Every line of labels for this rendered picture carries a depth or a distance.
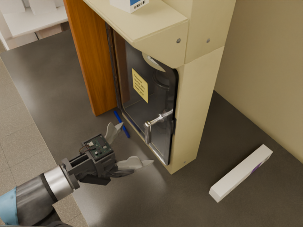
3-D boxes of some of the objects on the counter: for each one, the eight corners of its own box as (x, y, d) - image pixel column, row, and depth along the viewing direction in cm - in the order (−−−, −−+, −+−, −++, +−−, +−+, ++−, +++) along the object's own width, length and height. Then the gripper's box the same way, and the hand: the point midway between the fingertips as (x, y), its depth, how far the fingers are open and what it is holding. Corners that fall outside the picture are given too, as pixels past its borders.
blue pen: (116, 111, 106) (116, 110, 105) (130, 137, 98) (130, 135, 97) (113, 112, 105) (113, 111, 105) (127, 138, 97) (127, 136, 97)
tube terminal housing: (171, 88, 114) (192, -173, 55) (225, 139, 97) (339, -161, 38) (121, 114, 105) (83, -168, 46) (171, 175, 88) (212, -149, 29)
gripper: (81, 202, 54) (160, 153, 61) (47, 137, 64) (117, 102, 71) (89, 215, 60) (159, 171, 68) (57, 155, 71) (120, 121, 78)
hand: (138, 141), depth 72 cm, fingers open, 14 cm apart
